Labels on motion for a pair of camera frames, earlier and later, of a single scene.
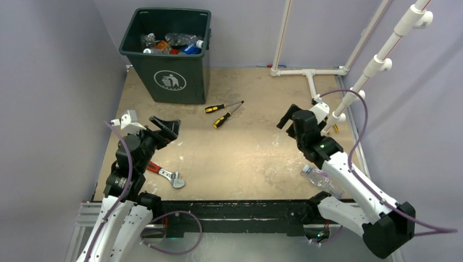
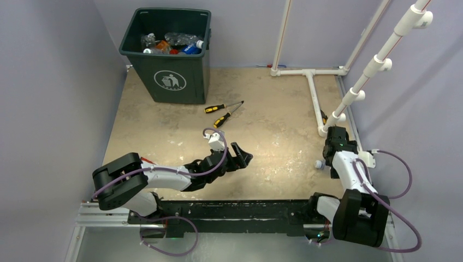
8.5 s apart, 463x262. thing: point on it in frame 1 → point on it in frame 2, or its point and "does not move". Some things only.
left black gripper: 170,127 → 240,161
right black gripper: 288,116 → 352,142
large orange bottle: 164,46 does not move
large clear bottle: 148,40 does not move
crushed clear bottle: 178,39 does not move
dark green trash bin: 170,78 does not move
